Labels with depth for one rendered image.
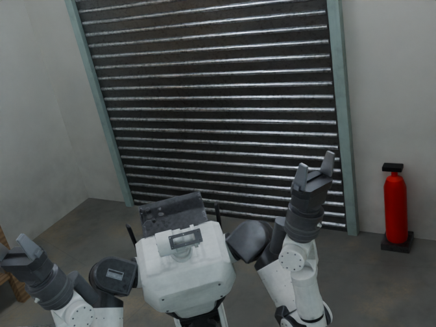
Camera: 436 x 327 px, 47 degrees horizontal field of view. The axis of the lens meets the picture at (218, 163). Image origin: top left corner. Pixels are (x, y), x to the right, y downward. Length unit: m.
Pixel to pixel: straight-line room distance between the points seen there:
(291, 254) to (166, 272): 0.37
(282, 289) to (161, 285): 0.34
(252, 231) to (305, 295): 0.24
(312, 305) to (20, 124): 3.58
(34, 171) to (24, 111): 0.53
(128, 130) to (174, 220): 2.85
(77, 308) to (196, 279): 0.35
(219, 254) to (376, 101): 2.10
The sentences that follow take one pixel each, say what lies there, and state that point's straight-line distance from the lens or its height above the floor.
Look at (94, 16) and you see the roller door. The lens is 4.17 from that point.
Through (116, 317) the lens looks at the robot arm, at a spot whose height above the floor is 1.23.
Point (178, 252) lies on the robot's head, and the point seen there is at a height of 1.37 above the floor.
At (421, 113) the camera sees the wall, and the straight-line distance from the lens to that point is 3.32.
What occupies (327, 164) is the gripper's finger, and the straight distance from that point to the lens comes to 1.24.
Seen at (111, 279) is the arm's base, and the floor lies 1.33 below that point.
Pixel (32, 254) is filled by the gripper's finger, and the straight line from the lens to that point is 1.18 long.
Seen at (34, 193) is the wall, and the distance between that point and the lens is 4.72.
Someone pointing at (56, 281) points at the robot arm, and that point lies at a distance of 1.24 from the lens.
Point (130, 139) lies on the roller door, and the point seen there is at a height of 0.68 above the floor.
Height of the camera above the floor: 2.14
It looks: 24 degrees down
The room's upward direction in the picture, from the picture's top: 12 degrees counter-clockwise
